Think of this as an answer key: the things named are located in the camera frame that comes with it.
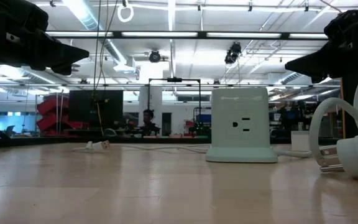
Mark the overhead frame bar with lights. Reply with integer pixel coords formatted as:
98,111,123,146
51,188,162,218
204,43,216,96
44,29,329,40

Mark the black table frame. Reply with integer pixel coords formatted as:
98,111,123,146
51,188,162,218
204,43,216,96
0,119,343,149

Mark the pale green power strip cube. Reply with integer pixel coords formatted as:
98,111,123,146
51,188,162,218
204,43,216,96
205,87,279,164

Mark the distant black rig frame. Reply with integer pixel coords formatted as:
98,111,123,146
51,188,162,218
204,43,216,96
147,77,203,135

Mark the hanging yellow cable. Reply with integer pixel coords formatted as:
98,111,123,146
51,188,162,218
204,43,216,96
95,0,119,137

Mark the person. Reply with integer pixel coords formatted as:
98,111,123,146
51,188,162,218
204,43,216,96
137,108,162,138

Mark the hanging black cable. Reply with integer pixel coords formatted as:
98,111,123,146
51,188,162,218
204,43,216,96
92,0,103,93

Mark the distant blue bin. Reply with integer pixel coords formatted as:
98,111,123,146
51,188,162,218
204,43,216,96
196,113,213,124

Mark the white hanging cable loop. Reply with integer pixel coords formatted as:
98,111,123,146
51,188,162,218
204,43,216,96
117,2,135,24

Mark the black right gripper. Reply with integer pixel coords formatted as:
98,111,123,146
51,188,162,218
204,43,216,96
284,0,358,85

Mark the black screen panel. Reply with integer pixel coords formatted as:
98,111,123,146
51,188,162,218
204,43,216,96
68,90,124,132

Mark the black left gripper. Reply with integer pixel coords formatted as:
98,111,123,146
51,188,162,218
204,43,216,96
0,0,90,77

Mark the white USB power adapter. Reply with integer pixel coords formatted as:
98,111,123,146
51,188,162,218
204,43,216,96
290,130,311,152

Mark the red storage rack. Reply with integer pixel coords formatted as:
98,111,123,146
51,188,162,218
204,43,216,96
36,95,84,138

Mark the black ceiling spotlight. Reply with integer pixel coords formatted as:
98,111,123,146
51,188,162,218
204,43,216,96
224,42,243,66
148,49,162,64

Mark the white USB cable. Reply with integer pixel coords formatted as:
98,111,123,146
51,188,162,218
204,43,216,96
72,139,211,155

